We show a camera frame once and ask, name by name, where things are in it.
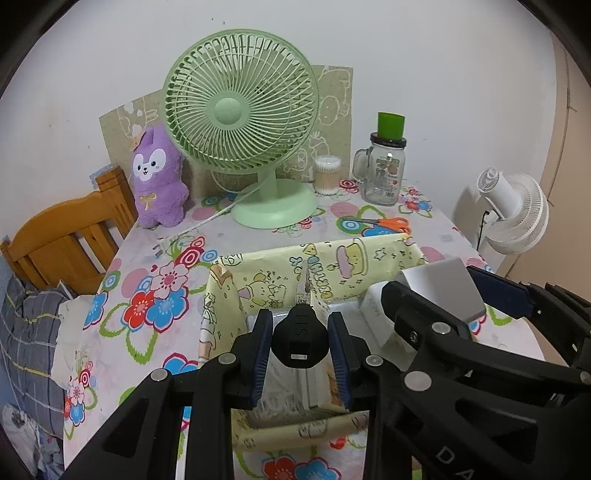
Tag black handled metal tool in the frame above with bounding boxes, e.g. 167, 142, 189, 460
271, 258, 329, 370

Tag purple plush toy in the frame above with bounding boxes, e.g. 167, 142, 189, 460
130, 124, 189, 229

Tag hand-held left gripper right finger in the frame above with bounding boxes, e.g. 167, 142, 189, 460
327, 311, 435, 480

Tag cardboard panel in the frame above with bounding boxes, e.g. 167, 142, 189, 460
99, 65, 354, 199

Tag grey plaid bedding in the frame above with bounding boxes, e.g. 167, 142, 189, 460
0, 277, 70, 439

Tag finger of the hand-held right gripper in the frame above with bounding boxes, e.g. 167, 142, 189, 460
466, 265, 591, 370
381, 280, 591, 480

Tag cotton swab jar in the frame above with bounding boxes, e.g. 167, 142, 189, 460
314, 156, 342, 195

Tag white fan cable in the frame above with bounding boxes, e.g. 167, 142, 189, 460
154, 182, 259, 257

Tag orange handled scissors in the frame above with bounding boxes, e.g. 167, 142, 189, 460
341, 216, 413, 237

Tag small printed box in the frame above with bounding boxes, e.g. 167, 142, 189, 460
302, 364, 354, 414

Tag clear plastic box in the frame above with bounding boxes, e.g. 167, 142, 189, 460
252, 355, 308, 418

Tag white patterned cloth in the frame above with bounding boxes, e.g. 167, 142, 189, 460
0, 404, 56, 476

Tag yellow cartoon fabric bin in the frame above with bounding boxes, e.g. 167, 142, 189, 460
198, 233, 428, 455

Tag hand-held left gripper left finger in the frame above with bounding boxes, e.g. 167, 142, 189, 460
60, 308, 274, 480

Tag green desk fan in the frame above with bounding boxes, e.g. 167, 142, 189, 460
163, 28, 320, 229

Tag white rectangular box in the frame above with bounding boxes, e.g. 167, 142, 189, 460
362, 258, 488, 358

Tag glass mug jar green lid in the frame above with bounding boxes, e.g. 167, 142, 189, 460
352, 112, 408, 207

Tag white standing fan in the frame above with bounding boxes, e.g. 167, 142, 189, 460
475, 168, 550, 254

